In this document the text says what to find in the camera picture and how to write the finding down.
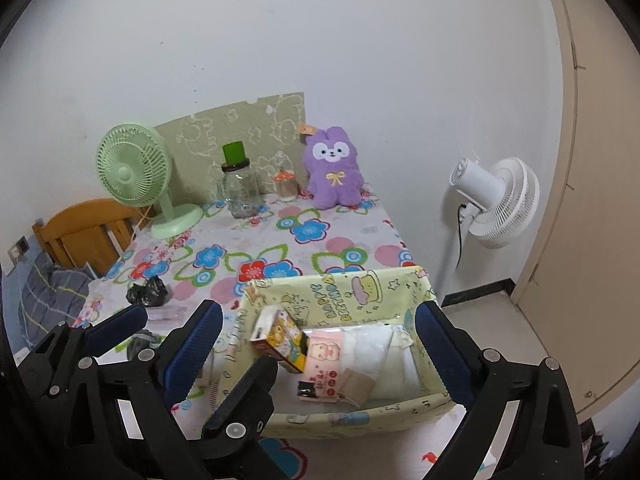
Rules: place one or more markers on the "dark grey socks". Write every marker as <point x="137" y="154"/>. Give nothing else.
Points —
<point x="142" y="342"/>

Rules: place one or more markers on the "beige door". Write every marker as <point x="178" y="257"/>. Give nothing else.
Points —
<point x="600" y="210"/>

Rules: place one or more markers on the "green desk fan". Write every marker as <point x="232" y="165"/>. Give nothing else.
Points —
<point x="130" y="165"/>

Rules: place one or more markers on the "pink tissue pack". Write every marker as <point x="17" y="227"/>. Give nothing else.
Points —
<point x="325" y="360"/>

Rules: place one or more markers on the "white standing fan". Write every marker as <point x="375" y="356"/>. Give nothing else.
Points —
<point x="505" y="200"/>

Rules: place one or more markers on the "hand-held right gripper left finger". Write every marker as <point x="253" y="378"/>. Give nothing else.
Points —
<point x="195" y="345"/>

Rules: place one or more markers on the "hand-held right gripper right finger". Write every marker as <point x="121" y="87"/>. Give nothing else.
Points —
<point x="445" y="355"/>

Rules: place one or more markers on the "glass jar with green lid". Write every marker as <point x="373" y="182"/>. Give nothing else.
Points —
<point x="242" y="190"/>

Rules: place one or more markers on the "purple plush bunny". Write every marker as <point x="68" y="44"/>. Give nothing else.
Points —
<point x="332" y="180"/>

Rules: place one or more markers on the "yellow cartoon tissue pack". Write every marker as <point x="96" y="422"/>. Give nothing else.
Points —
<point x="280" y="335"/>

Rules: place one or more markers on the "cotton swab jar orange lid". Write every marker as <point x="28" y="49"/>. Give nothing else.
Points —
<point x="286" y="190"/>

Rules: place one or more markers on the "wooden bed headboard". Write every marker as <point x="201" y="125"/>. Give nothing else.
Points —
<point x="75" y="225"/>

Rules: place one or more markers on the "white cotton pad pack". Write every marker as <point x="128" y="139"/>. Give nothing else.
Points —
<point x="380" y="355"/>

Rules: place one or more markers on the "black plastic bag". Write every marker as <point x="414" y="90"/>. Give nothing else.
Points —
<point x="150" y="291"/>

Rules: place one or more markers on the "yellow cartoon printed box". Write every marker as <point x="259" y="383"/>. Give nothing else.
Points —
<point x="350" y="290"/>

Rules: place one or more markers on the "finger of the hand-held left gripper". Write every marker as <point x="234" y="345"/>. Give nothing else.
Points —
<point x="250" y="400"/>
<point x="120" y="325"/>

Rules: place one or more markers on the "beige cloth pack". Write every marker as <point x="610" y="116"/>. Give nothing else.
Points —
<point x="356" y="385"/>

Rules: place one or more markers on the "wall socket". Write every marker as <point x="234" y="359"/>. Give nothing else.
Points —
<point x="20" y="247"/>

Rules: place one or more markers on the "grey plaid pillow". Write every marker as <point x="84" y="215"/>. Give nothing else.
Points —
<point x="55" y="285"/>

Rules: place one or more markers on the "green patterned board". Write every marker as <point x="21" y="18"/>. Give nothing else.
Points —
<point x="210" y="130"/>

